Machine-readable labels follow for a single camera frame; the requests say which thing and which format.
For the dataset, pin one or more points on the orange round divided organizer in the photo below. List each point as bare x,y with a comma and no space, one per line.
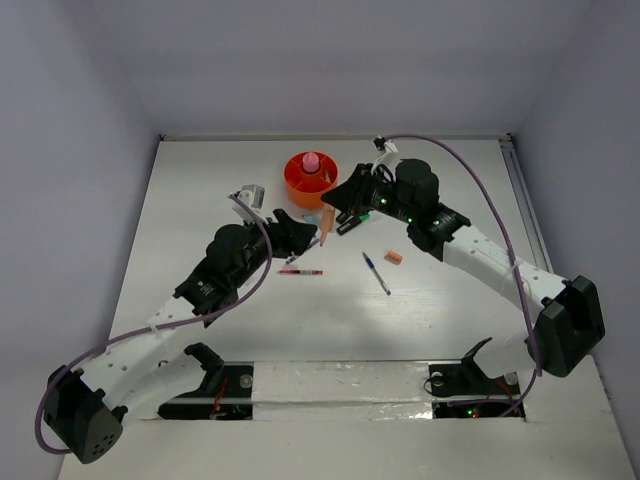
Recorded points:
305,190

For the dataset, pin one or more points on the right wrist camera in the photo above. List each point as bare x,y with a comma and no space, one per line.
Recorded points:
388,153

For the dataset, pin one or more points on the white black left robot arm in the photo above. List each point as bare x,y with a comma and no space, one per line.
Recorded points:
89,401

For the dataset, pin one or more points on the black highlighter orange cap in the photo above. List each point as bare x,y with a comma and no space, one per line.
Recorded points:
343,217

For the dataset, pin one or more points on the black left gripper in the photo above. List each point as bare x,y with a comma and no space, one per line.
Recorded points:
287,235

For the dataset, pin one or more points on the pink capped sticker bottle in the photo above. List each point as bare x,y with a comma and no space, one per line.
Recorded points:
310,162

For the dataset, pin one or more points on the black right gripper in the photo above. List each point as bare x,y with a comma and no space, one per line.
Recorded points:
353,192

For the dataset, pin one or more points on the purple gel pen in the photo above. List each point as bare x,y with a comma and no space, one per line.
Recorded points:
293,258

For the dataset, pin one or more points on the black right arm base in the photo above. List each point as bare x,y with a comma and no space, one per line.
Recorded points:
460,390

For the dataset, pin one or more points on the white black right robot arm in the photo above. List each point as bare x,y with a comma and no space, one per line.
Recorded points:
566,320

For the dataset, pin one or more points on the blue translucent highlighter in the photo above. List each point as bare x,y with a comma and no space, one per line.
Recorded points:
312,220

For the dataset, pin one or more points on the red gel pen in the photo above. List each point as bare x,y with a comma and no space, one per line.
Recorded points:
306,272

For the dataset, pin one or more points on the orange translucent highlighter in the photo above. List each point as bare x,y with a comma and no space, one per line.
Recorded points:
326,223

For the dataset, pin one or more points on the blue ballpoint pen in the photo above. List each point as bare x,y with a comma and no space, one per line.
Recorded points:
376,273

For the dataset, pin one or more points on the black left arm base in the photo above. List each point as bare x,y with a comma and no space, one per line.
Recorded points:
224,392

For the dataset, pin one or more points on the black highlighter green cap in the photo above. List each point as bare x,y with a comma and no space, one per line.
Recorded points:
351,224

